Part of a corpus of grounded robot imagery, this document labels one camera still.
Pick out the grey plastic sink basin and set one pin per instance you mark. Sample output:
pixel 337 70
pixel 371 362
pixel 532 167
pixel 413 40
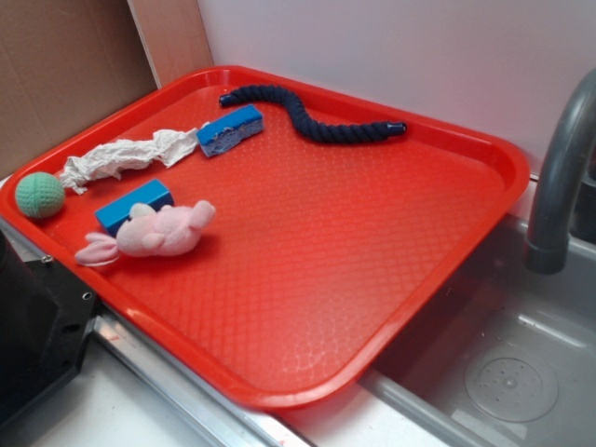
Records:
pixel 499 356

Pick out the pink plush toy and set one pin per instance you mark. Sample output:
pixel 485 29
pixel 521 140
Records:
pixel 170 231

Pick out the green textured ball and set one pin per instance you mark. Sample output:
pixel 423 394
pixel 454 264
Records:
pixel 39 195

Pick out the blue rectangular block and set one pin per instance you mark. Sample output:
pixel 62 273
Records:
pixel 154 194

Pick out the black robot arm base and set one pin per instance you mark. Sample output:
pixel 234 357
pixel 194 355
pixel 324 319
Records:
pixel 47 314

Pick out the brown cardboard panel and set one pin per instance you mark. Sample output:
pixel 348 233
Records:
pixel 65 65

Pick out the blue sponge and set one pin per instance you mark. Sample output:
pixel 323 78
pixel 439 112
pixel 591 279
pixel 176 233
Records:
pixel 228 131

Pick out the red plastic tray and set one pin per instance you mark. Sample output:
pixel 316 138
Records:
pixel 318 254

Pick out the crumpled white paper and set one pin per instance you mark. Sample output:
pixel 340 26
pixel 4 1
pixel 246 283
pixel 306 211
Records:
pixel 109 160

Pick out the grey sink faucet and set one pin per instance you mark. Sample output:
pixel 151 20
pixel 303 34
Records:
pixel 564 201

